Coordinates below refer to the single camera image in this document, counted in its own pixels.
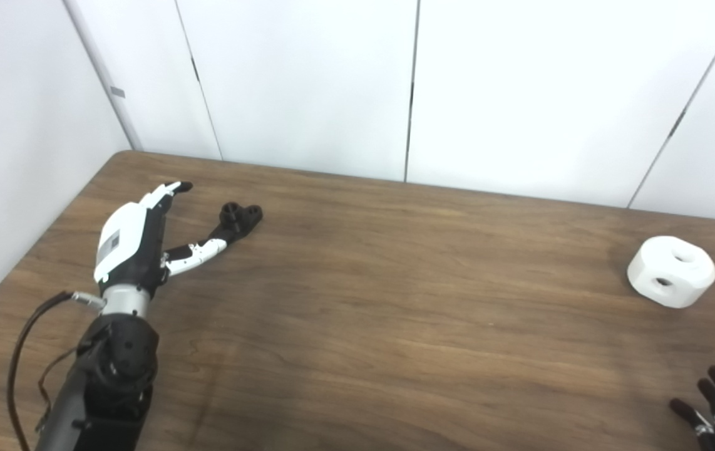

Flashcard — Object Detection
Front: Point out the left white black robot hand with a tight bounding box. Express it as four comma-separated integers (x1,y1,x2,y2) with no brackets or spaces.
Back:
93,181,228,300

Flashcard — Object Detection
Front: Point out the black flanged holder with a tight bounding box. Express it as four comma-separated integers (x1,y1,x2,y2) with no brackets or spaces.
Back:
210,202,264,242

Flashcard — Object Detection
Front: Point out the round white plastic piece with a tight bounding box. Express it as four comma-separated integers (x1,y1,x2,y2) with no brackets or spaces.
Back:
627,236,715,309

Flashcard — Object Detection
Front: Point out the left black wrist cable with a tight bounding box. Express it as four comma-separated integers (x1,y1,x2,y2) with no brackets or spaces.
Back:
7,291,108,451

